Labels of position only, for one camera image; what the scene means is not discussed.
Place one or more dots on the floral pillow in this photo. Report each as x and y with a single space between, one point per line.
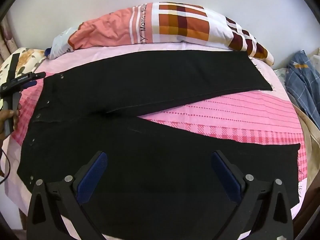
25 57

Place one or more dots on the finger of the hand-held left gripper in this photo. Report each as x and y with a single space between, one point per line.
28 84
38 76

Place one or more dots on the person's left hand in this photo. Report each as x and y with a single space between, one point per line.
7 122

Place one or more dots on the blue plaid cloth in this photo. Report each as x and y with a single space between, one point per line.
303 80

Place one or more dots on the small blue object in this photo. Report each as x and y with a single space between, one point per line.
47 52

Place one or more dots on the pink patterned bed sheet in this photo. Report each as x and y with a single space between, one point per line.
225 115

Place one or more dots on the beige cloth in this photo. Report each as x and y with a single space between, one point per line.
311 140

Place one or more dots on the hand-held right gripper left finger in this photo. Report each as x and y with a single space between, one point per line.
93 177

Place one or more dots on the black pants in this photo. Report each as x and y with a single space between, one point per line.
140 87

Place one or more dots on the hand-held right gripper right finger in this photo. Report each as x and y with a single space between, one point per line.
226 177

